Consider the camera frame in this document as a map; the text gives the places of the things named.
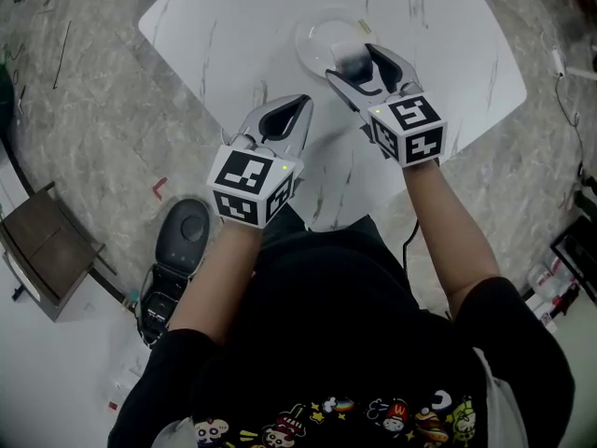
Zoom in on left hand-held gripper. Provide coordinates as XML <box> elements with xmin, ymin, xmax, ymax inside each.
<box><xmin>207</xmin><ymin>93</ymin><xmax>315</xmax><ymax>229</ymax></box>

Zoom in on thin black floor cable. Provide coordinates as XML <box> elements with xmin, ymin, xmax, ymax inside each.
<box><xmin>553</xmin><ymin>72</ymin><xmax>588</xmax><ymax>179</ymax></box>

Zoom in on person's black printed shirt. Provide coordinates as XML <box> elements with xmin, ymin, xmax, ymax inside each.
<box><xmin>107</xmin><ymin>202</ymin><xmax>576</xmax><ymax>448</ymax></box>

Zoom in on small grey translucent item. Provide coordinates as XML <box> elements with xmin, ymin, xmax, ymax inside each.
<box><xmin>330</xmin><ymin>39</ymin><xmax>370</xmax><ymax>82</ymax></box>

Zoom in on black box with cables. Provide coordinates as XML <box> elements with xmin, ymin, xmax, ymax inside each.
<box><xmin>137</xmin><ymin>263</ymin><xmax>190</xmax><ymax>347</ymax></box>

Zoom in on black rectangular frame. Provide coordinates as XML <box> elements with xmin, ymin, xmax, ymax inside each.
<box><xmin>548</xmin><ymin>215</ymin><xmax>597</xmax><ymax>305</ymax></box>

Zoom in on person's left forearm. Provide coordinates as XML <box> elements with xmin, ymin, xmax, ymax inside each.
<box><xmin>167</xmin><ymin>216</ymin><xmax>263</xmax><ymax>345</ymax></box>

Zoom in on black round-lidded appliance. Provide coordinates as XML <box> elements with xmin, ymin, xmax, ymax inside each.
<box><xmin>155</xmin><ymin>197</ymin><xmax>212</xmax><ymax>277</ymax></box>

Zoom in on thick black cable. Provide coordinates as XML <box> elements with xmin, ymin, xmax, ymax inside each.
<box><xmin>401</xmin><ymin>219</ymin><xmax>420</xmax><ymax>277</ymax></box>

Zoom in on clear plastic bottles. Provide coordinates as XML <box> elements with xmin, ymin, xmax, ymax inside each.
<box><xmin>526</xmin><ymin>258</ymin><xmax>582</xmax><ymax>310</ymax></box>

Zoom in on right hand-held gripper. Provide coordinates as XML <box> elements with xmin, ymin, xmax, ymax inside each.
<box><xmin>325</xmin><ymin>42</ymin><xmax>448</xmax><ymax>170</ymax></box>

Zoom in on clear glass plate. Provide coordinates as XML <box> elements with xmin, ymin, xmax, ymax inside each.
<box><xmin>294</xmin><ymin>7</ymin><xmax>375</xmax><ymax>83</ymax></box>

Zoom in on thin black rod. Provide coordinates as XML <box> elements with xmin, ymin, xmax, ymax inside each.
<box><xmin>51</xmin><ymin>20</ymin><xmax>73</xmax><ymax>91</ymax></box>

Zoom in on person's right forearm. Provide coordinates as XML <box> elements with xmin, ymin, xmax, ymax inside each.
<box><xmin>402</xmin><ymin>159</ymin><xmax>503</xmax><ymax>319</ymax></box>

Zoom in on dark wooden cabinet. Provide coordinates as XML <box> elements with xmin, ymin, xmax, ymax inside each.
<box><xmin>0</xmin><ymin>181</ymin><xmax>107</xmax><ymax>323</ymax></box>

